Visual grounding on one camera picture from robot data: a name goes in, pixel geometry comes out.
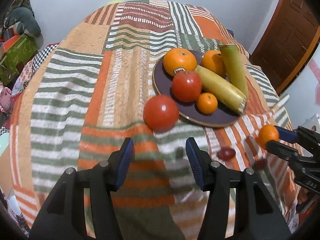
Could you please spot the white wardrobe sliding door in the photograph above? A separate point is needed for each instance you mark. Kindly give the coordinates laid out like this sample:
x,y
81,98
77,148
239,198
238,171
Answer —
x,y
300,92

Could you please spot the pink sticker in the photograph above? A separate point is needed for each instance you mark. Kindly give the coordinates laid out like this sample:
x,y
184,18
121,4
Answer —
x,y
315,67

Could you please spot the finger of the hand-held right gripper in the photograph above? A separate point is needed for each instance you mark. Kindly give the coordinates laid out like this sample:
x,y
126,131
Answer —
x,y
280,148
287,133

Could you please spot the orange cardboard box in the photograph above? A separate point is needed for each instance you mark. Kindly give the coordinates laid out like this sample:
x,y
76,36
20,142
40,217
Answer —
x,y
11,42

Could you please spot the grey plush pillow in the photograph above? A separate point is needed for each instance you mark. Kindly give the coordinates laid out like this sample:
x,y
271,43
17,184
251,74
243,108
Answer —
x,y
22,21

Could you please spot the red grape near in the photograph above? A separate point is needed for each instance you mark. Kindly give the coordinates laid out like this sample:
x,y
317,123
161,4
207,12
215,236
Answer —
x,y
225,153

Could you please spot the striped patchwork blanket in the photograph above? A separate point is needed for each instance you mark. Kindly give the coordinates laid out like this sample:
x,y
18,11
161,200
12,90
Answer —
x,y
75,80

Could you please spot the floral patchwork quilt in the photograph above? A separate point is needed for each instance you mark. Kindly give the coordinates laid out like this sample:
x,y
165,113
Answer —
x,y
27,72

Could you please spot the green storage box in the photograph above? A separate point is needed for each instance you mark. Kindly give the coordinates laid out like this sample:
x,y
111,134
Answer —
x,y
17,55

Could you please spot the dark patterned cloth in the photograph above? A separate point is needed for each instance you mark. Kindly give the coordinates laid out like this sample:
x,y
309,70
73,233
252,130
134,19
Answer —
x,y
23,2

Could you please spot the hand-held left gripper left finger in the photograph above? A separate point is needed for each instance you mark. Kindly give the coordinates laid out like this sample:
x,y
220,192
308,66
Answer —
x,y
125,162

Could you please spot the small tangerine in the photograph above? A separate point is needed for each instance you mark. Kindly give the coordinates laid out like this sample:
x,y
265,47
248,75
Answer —
x,y
207,103
267,135

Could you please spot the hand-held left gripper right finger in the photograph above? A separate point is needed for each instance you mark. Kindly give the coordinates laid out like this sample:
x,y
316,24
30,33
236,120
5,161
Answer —
x,y
195,165

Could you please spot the brown wooden door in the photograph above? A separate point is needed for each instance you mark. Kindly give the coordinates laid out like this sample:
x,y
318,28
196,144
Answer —
x,y
287,35

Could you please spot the large orange with sticker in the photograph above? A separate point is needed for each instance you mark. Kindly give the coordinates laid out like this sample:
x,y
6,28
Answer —
x,y
180,60

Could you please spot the pink cloth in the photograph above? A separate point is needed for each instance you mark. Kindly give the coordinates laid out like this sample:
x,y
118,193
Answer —
x,y
3,97

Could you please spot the red tomato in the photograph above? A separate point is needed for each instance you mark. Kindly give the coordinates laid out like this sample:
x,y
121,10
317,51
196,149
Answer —
x,y
161,113
186,86

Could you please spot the purple round plate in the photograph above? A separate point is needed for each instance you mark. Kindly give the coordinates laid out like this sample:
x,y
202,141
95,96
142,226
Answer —
x,y
162,82

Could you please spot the red grape far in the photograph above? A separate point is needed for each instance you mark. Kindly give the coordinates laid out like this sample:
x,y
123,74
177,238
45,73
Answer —
x,y
260,163

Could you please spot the red grape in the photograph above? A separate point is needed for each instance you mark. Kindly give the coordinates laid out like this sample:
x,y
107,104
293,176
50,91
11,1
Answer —
x,y
225,153
260,163

